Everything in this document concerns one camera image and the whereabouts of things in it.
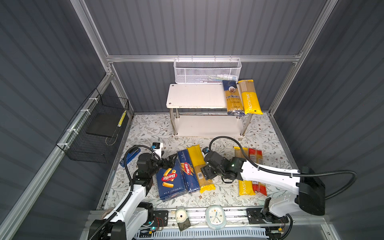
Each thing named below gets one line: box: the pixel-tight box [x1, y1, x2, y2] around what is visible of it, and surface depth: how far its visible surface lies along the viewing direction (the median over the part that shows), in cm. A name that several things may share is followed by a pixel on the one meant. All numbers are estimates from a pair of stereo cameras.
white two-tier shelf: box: [166, 83, 254, 138], surface depth 89 cm
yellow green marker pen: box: [117, 110, 127, 127], surface depth 82 cm
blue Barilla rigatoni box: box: [156, 158, 188, 201], surface depth 80 cm
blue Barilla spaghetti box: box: [177, 149, 200, 193], surface depth 88 cm
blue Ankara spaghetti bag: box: [222, 80, 245, 115], surface depth 78 cm
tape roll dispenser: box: [175, 206, 192, 232], surface depth 69 cm
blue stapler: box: [119, 148, 141, 168], surface depth 95 cm
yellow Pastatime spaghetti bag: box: [238, 79, 263, 115], surface depth 79 cm
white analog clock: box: [205, 204, 227, 230], surface depth 74 cm
